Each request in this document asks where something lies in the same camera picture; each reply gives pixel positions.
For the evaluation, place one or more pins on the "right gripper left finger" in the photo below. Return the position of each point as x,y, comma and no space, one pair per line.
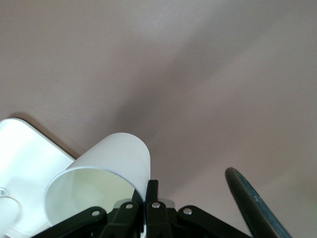
123,220

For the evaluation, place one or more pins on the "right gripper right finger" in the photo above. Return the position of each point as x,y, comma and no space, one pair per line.
156,218

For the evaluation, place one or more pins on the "white plastic cup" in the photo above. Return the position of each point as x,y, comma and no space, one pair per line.
119,153

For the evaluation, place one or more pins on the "cream tray with bear print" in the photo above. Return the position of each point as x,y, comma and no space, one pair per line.
29,161

